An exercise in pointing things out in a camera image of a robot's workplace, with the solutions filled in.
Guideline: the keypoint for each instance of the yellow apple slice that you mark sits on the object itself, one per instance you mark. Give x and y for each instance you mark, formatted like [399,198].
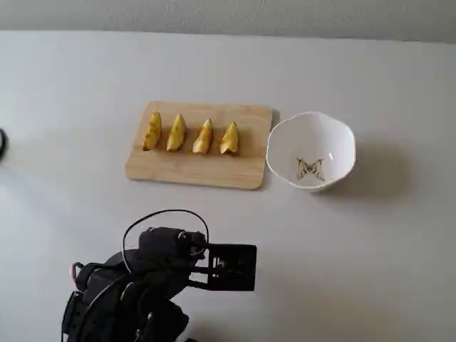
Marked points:
[176,135]
[203,140]

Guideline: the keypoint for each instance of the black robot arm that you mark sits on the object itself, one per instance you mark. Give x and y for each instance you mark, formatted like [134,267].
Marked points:
[117,306]

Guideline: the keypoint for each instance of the white bowl with butterfly print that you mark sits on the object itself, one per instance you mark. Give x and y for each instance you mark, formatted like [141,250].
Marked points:
[320,139]

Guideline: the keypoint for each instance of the wooden cutting board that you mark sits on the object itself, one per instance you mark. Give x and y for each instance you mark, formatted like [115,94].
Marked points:
[199,171]

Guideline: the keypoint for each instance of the apple slice with brown marks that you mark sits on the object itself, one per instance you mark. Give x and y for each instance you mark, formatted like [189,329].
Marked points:
[153,133]

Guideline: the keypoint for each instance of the apple slice with red skin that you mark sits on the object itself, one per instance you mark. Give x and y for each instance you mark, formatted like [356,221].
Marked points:
[230,140]

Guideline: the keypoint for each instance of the black round object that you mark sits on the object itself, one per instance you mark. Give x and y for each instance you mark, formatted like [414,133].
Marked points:
[3,144]

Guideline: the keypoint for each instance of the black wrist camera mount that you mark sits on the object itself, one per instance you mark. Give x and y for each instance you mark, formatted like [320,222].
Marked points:
[246,270]

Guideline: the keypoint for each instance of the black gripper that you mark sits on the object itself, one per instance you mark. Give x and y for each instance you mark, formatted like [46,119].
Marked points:
[170,264]

